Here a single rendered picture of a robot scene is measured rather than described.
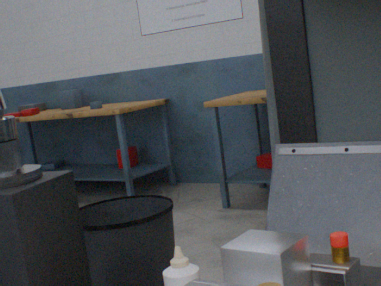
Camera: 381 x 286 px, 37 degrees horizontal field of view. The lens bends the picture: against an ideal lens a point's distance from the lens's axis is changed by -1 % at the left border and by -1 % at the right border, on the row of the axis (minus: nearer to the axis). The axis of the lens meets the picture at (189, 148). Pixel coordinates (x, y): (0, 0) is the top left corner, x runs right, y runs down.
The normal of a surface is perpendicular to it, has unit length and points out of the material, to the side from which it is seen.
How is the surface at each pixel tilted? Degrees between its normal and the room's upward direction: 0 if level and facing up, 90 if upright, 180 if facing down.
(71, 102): 90
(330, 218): 63
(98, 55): 90
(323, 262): 0
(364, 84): 90
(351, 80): 90
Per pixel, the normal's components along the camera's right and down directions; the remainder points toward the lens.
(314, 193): -0.57, -0.24
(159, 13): -0.56, 0.20
